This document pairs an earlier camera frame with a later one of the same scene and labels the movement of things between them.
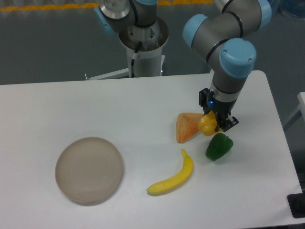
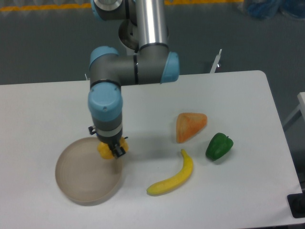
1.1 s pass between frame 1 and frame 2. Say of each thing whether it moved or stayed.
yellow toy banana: stayed
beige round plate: stayed
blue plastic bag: stayed
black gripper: moved
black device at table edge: stayed
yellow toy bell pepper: moved
